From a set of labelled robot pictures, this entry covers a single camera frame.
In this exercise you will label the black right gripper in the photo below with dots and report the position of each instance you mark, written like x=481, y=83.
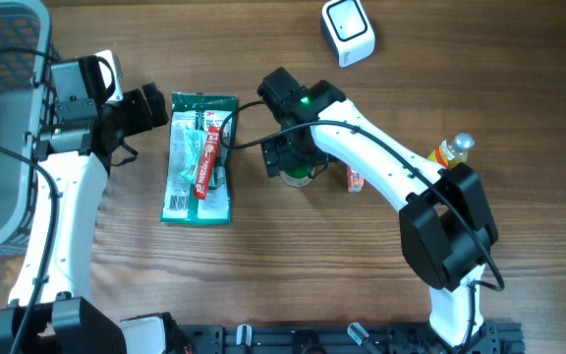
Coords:
x=284, y=156

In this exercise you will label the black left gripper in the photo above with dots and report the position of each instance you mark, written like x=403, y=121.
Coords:
x=144, y=119

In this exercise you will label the white wet wipe sachet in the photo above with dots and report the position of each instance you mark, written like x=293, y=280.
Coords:
x=192, y=145

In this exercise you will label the green 3M gloves package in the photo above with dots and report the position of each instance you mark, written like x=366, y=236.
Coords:
x=193, y=117

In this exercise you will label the red Nescafe coffee sachet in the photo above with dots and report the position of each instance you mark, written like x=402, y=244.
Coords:
x=207, y=162

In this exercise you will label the yellow oil bottle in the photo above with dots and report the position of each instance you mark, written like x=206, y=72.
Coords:
x=450, y=153

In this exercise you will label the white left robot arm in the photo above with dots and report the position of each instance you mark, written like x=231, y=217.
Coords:
x=49, y=309

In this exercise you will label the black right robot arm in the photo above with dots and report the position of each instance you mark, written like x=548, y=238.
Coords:
x=445, y=222

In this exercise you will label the white barcode scanner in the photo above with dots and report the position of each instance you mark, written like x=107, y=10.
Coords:
x=347, y=30

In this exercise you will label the dark grey plastic basket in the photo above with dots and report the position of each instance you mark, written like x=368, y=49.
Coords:
x=26, y=94

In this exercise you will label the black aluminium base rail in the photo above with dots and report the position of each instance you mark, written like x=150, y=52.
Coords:
x=407, y=338

